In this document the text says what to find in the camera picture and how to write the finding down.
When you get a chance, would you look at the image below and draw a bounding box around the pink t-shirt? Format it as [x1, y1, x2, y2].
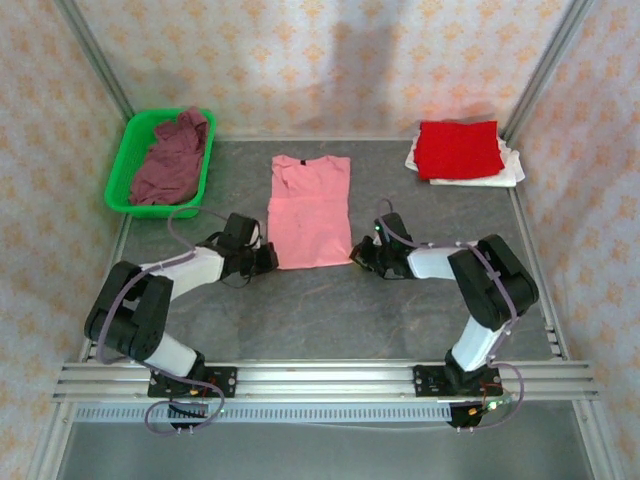
[266, 154, 354, 272]

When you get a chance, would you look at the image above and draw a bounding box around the maroon t-shirt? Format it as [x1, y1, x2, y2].
[128, 106, 212, 207]

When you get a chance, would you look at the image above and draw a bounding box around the red folded t-shirt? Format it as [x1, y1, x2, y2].
[413, 119, 505, 182]

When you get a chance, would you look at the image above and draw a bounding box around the green plastic basket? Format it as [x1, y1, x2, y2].
[103, 108, 219, 220]

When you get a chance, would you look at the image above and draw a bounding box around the white folded t-shirt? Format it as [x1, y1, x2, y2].
[403, 130, 527, 189]

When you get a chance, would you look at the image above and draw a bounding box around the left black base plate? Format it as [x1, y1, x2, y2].
[147, 366, 238, 400]

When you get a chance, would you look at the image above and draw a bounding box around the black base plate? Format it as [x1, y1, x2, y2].
[147, 366, 238, 400]
[412, 363, 507, 400]

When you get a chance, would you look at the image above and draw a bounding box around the aluminium table edge rail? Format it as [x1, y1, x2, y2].
[215, 133, 420, 144]

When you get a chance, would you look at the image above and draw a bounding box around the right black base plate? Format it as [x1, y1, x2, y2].
[412, 363, 507, 400]

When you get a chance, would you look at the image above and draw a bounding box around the aluminium mounting rail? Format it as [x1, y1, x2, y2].
[52, 360, 599, 402]

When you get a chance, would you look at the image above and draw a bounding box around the grey slotted cable duct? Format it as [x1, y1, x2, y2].
[74, 403, 454, 424]

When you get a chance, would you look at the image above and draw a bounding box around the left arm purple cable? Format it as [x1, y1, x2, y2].
[96, 206, 226, 436]

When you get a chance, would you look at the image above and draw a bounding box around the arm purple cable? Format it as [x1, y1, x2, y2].
[96, 206, 226, 436]
[374, 198, 526, 432]

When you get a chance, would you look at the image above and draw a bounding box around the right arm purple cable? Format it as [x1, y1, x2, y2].
[374, 198, 526, 432]

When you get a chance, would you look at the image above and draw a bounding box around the aluminium frame post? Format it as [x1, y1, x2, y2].
[53, 0, 136, 122]
[499, 0, 597, 142]

